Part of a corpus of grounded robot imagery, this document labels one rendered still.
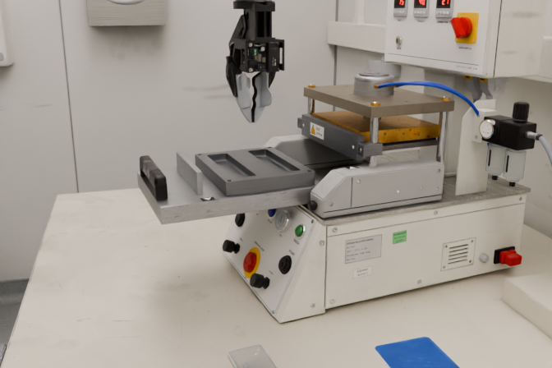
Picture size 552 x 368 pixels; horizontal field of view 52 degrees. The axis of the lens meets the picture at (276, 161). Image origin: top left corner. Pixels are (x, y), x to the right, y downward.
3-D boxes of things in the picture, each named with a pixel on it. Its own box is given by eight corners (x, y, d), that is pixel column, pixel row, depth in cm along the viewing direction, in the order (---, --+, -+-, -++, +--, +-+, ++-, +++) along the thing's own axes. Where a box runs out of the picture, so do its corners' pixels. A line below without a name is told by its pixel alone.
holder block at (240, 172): (272, 158, 118) (272, 145, 117) (315, 185, 100) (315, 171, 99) (195, 166, 112) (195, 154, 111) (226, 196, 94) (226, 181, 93)
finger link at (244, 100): (244, 128, 97) (244, 75, 95) (233, 122, 102) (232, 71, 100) (261, 127, 98) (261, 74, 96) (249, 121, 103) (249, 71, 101)
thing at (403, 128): (379, 125, 126) (381, 82, 124) (443, 146, 107) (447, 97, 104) (310, 131, 120) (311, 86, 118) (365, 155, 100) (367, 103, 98)
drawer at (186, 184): (278, 172, 120) (278, 137, 118) (325, 205, 101) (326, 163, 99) (138, 190, 109) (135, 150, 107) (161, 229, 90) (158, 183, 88)
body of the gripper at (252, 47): (243, 76, 93) (242, 1, 90) (227, 71, 100) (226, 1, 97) (286, 74, 96) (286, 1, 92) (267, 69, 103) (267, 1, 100)
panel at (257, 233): (222, 250, 124) (255, 173, 123) (274, 317, 98) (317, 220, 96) (214, 248, 123) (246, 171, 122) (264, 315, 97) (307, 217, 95)
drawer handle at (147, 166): (150, 174, 106) (149, 154, 105) (167, 199, 93) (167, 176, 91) (140, 176, 105) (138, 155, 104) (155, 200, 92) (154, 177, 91)
